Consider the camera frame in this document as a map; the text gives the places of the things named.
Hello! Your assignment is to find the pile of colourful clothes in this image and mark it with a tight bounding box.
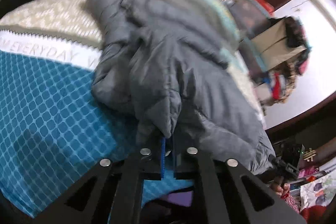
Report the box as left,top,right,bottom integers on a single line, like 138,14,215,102
258,17,311,106

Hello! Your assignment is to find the person's right hand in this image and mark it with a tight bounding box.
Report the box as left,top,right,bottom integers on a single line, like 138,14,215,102
270,177,290,199

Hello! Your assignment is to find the patterned bedsheet with teal stripe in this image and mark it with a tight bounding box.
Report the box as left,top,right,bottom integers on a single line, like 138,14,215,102
1,0,238,71

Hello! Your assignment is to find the cardboard box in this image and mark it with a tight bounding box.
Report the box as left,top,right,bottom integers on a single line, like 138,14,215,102
252,16,307,70

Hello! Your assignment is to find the grey puffer jacket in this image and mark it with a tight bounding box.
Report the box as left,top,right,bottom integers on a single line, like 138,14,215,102
88,0,274,174

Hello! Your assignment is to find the blue checked blanket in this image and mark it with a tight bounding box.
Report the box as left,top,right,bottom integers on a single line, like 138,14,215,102
0,50,195,218

